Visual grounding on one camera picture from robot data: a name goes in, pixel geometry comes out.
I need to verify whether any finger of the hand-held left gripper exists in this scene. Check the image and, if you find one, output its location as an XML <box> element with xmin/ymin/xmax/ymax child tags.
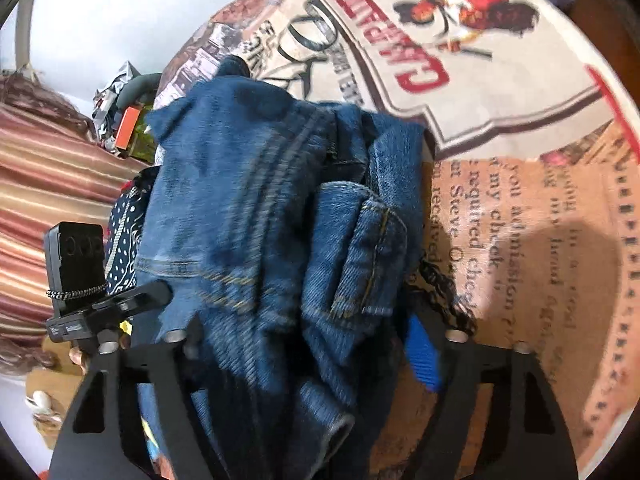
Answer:
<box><xmin>94</xmin><ymin>280</ymin><xmax>172</xmax><ymax>319</ymax></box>

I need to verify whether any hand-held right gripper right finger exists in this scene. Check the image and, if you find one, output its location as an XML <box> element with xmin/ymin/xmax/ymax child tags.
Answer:
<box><xmin>399</xmin><ymin>316</ymin><xmax>579</xmax><ymax>480</ymax></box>

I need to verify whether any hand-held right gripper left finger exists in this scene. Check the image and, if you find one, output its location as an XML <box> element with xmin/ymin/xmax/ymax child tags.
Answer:
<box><xmin>50</xmin><ymin>319</ymin><xmax>217</xmax><ymax>480</ymax></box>

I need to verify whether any blue denim garment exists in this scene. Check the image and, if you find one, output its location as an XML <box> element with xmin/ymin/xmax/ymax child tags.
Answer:
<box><xmin>134</xmin><ymin>56</ymin><xmax>432</xmax><ymax>480</ymax></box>

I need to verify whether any navy dotted cloth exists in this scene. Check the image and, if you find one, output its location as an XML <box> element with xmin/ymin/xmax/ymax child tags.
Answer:
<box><xmin>107</xmin><ymin>167</ymin><xmax>162</xmax><ymax>297</ymax></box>

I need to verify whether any striped curtain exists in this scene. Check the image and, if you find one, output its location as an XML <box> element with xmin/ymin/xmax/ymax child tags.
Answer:
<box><xmin>0</xmin><ymin>72</ymin><xmax>152</xmax><ymax>377</ymax></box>

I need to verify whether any green box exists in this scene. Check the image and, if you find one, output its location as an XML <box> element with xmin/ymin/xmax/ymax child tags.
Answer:
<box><xmin>127</xmin><ymin>121</ymin><xmax>162</xmax><ymax>164</ymax></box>

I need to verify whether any orange box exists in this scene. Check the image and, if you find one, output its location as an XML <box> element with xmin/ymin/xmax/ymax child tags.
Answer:
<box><xmin>113</xmin><ymin>105</ymin><xmax>141</xmax><ymax>154</ymax></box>

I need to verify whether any silver crumpled packaging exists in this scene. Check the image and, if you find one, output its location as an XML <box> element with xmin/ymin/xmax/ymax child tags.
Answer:
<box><xmin>92</xmin><ymin>59</ymin><xmax>137</xmax><ymax>137</ymax></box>

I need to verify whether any printed blanket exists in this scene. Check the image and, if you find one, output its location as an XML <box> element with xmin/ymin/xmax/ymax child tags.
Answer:
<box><xmin>154</xmin><ymin>0</ymin><xmax>640</xmax><ymax>480</ymax></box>

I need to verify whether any grey curved handle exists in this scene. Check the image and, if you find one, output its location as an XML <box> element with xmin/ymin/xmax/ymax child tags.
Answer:
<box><xmin>118</xmin><ymin>73</ymin><xmax>162</xmax><ymax>111</ymax></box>

